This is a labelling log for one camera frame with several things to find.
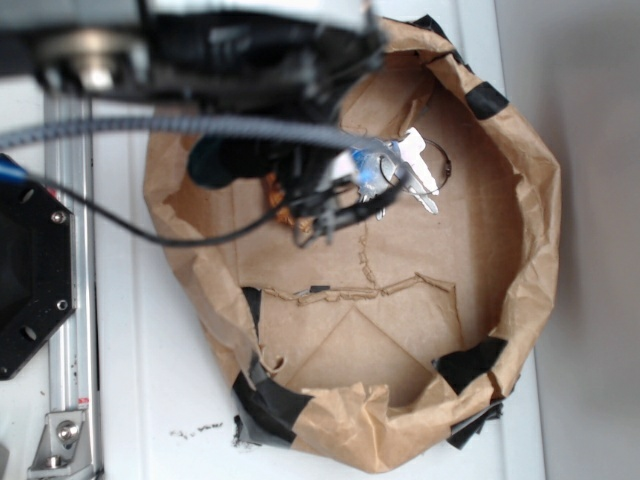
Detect silver keys on ring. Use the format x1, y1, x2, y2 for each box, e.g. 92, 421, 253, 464
351, 127, 452, 215

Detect metal corner bracket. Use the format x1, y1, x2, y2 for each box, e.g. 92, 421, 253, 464
27, 410, 92, 479

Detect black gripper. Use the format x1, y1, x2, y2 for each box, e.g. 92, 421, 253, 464
187, 89, 361, 249

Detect orange plastic seashell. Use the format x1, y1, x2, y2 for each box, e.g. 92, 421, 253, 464
264, 173, 295, 227

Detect brown paper bag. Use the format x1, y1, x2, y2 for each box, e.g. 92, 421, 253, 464
165, 16, 561, 473

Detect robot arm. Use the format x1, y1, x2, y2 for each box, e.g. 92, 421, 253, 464
1, 1, 397, 237

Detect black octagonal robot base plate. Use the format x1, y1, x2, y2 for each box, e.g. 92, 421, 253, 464
1, 182, 75, 381

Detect braided grey cable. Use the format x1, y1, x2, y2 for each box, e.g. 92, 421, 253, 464
0, 114, 386, 151

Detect black cable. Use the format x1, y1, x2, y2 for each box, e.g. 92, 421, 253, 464
0, 162, 401, 249

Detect aluminium extrusion rail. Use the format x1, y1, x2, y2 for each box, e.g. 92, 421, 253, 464
27, 94, 104, 480

